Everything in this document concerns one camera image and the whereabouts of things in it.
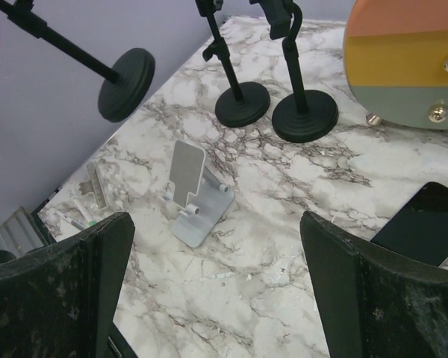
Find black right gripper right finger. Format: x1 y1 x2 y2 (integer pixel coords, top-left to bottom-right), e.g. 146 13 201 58
300 211 448 357

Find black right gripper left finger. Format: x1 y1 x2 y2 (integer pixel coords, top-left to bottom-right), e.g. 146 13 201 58
0 212 135 357

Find silver phone with dark screen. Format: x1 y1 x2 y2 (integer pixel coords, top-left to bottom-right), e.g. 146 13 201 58
371 182 448 267

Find silver folding phone stand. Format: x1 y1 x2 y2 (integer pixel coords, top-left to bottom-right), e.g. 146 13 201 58
163 139 235 248

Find black round-base phone stand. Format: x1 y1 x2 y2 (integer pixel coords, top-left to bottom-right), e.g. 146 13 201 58
250 0 339 143

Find small black phone stand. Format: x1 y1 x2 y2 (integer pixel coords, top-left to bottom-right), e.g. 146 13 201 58
0 1 155 123

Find black adjustable phone stand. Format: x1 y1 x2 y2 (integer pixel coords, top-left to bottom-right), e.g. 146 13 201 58
195 0 270 128

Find thin green white stick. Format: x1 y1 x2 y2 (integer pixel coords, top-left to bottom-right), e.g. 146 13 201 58
55 210 86 230

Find clear plastic clip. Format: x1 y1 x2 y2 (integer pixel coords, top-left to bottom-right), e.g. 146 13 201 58
78 163 108 210

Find cream cylindrical drawer organizer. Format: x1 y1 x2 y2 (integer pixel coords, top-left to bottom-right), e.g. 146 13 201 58
343 0 448 131

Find black front mounting rail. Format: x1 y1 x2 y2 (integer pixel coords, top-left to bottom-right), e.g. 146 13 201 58
25 210 135 358

